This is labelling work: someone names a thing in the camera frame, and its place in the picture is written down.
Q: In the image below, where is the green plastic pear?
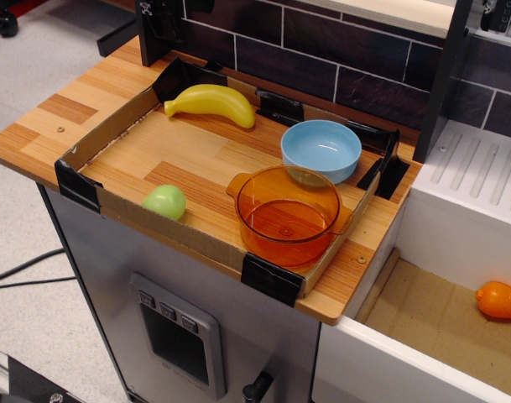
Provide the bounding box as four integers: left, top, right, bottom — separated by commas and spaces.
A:
142, 185, 186, 220

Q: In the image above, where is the light blue bowl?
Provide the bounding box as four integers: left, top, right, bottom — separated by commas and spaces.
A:
280, 119, 362, 184

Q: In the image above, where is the orange transparent pot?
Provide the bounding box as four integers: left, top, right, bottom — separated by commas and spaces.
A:
227, 165, 353, 273

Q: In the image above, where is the yellow plastic banana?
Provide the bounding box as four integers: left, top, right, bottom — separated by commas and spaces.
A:
164, 84, 255, 128

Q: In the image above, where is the cardboard fence with black tape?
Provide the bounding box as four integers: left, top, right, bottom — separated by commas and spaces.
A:
55, 59, 408, 306

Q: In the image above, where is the grey toy oven cabinet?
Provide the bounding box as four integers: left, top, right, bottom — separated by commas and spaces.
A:
40, 188, 321, 402

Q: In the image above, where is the black oven knob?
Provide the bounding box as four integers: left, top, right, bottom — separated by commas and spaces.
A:
242, 371, 274, 403

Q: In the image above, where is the white toy sink unit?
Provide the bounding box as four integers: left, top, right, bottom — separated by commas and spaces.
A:
312, 122, 511, 402

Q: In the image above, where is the orange plastic carrot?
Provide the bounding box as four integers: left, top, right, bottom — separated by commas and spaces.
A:
475, 281, 511, 319

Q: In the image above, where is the black caster wheel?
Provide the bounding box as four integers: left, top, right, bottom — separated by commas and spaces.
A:
0, 10, 18, 38

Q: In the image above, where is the black vertical post left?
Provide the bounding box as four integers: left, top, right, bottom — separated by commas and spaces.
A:
135, 0, 184, 66

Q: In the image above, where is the black vertical post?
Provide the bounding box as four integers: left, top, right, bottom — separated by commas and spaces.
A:
413, 0, 476, 163
135, 0, 184, 66

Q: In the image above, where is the black floor cable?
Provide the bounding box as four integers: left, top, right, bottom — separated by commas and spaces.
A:
0, 248, 77, 291

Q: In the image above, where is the black vertical post right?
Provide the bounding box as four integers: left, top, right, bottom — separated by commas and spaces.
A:
413, 0, 476, 163

